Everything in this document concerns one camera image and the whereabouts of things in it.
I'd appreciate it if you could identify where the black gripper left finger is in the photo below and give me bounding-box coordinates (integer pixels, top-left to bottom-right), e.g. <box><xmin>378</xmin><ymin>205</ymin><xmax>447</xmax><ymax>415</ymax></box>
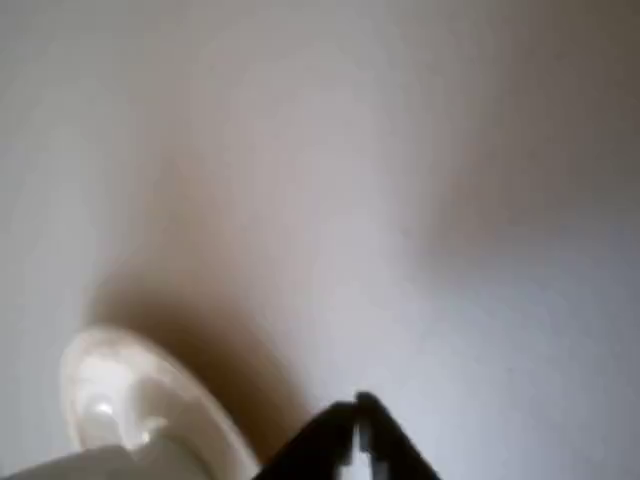
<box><xmin>259</xmin><ymin>398</ymin><xmax>360</xmax><ymax>480</ymax></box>

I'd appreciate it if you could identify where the cream white saucer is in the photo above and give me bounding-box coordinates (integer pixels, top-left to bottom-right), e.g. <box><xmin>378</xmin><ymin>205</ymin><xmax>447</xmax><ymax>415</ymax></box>
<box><xmin>58</xmin><ymin>324</ymin><xmax>262</xmax><ymax>480</ymax></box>

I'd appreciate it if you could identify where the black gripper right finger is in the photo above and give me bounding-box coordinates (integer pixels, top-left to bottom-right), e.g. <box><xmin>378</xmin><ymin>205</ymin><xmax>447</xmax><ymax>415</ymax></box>
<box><xmin>353</xmin><ymin>391</ymin><xmax>442</xmax><ymax>480</ymax></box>

